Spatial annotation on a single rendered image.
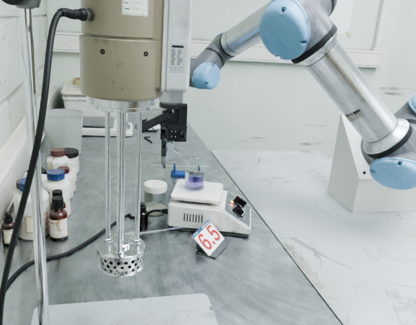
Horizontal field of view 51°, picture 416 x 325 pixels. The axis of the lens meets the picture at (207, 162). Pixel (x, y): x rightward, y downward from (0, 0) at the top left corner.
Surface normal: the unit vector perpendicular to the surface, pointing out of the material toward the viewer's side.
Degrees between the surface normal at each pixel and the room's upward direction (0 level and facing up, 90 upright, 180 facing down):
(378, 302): 0
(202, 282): 0
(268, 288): 0
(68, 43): 90
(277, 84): 90
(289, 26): 116
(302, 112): 90
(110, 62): 90
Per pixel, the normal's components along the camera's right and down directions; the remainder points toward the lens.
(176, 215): -0.10, 0.31
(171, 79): 0.22, 0.32
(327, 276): 0.07, -0.95
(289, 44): -0.62, 0.59
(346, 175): -0.97, 0.00
